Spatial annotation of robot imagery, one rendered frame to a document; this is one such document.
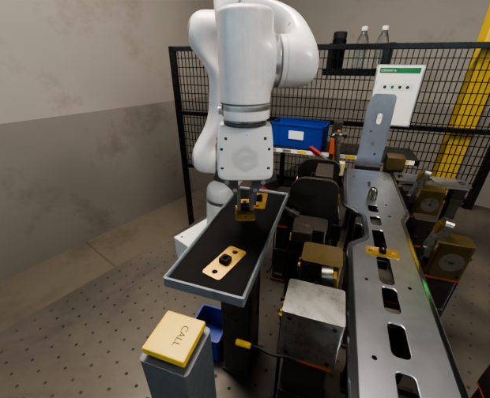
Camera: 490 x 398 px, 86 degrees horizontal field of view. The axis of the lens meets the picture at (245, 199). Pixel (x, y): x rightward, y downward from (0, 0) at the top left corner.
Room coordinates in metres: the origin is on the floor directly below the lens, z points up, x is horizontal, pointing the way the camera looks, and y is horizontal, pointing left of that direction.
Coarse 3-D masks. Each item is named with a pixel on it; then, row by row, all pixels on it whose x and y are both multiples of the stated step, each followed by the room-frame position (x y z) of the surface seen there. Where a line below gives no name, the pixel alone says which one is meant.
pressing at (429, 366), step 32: (352, 192) 0.96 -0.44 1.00; (384, 192) 0.96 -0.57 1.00; (384, 224) 0.72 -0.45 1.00; (352, 256) 0.56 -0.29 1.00; (416, 256) 0.57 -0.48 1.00; (352, 288) 0.45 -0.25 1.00; (416, 288) 0.45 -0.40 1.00; (352, 320) 0.36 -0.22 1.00; (384, 320) 0.37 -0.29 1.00; (416, 320) 0.37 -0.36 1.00; (352, 352) 0.30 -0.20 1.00; (384, 352) 0.30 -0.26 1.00; (416, 352) 0.30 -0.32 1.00; (448, 352) 0.30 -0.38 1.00; (352, 384) 0.24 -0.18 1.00; (384, 384) 0.24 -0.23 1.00; (416, 384) 0.24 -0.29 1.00; (448, 384) 0.24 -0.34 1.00
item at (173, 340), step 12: (168, 312) 0.26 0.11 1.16; (168, 324) 0.24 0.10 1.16; (180, 324) 0.24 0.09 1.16; (192, 324) 0.24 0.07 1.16; (204, 324) 0.24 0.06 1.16; (156, 336) 0.22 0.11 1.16; (168, 336) 0.22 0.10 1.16; (180, 336) 0.22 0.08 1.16; (192, 336) 0.22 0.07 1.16; (144, 348) 0.20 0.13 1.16; (156, 348) 0.20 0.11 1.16; (168, 348) 0.20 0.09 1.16; (180, 348) 0.20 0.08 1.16; (192, 348) 0.21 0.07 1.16; (168, 360) 0.19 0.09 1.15; (180, 360) 0.19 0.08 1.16
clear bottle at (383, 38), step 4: (384, 28) 1.62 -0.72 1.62; (388, 28) 1.62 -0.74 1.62; (384, 32) 1.62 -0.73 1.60; (380, 36) 1.62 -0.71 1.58; (384, 36) 1.61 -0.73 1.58; (388, 36) 1.62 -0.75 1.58; (380, 40) 1.61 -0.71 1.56; (384, 40) 1.61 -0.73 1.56; (388, 40) 1.61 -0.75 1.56; (376, 52) 1.62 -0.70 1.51; (376, 56) 1.61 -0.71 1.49; (380, 56) 1.60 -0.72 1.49; (372, 60) 1.64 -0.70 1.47; (376, 60) 1.61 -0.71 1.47; (380, 60) 1.60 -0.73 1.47; (376, 64) 1.61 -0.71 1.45; (372, 68) 1.63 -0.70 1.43
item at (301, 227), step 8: (296, 224) 0.57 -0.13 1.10; (304, 224) 0.57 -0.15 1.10; (312, 224) 0.57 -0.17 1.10; (296, 232) 0.54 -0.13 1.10; (304, 232) 0.54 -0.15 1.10; (312, 232) 0.55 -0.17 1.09; (296, 240) 0.54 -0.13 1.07; (304, 240) 0.53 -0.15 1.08; (296, 248) 0.54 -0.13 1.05; (296, 256) 0.54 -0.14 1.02; (296, 264) 0.54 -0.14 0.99; (296, 272) 0.54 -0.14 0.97; (288, 280) 0.55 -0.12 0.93
